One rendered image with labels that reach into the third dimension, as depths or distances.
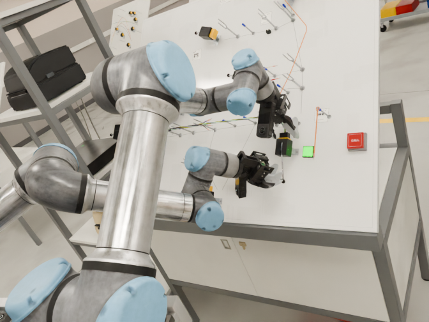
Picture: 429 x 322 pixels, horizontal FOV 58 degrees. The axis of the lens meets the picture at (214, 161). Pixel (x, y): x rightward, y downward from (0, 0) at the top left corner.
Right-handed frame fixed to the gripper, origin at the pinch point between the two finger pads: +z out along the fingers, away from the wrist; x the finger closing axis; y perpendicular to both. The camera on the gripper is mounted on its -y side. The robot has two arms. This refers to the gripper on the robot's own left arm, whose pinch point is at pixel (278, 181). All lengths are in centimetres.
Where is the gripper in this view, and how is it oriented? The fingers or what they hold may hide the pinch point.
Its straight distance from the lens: 130.6
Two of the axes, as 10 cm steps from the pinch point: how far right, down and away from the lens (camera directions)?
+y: 4.7, -7.3, -5.0
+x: -3.0, -6.6, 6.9
